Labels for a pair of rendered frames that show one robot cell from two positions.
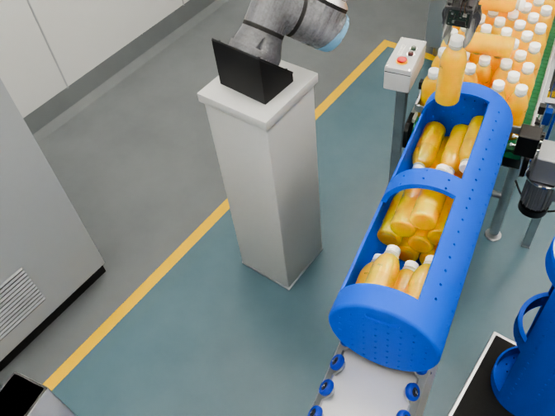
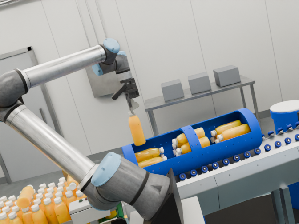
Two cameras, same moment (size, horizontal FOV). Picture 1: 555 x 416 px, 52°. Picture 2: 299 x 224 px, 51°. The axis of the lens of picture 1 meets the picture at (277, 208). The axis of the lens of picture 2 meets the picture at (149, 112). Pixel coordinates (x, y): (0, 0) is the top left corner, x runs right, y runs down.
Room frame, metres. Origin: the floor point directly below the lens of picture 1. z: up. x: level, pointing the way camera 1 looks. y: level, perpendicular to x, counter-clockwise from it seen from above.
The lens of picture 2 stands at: (2.38, 0.95, 1.84)
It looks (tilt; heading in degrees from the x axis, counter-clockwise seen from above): 13 degrees down; 231
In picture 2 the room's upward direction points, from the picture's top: 15 degrees counter-clockwise
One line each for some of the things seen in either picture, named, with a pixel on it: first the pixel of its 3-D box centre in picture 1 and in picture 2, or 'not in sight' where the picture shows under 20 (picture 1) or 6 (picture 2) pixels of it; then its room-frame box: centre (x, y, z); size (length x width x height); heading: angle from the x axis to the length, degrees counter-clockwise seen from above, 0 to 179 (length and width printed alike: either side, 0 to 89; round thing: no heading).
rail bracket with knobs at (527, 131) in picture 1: (526, 142); not in sight; (1.36, -0.89, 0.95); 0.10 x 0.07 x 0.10; 59
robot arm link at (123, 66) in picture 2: not in sight; (119, 62); (1.29, -0.54, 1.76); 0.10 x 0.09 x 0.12; 177
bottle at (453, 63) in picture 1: (451, 72); (136, 129); (1.30, -0.55, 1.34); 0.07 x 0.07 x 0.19
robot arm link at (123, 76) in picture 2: not in sight; (124, 76); (1.28, -0.55, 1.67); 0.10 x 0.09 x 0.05; 59
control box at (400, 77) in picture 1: (405, 64); (89, 208); (1.75, -0.55, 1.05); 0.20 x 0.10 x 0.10; 149
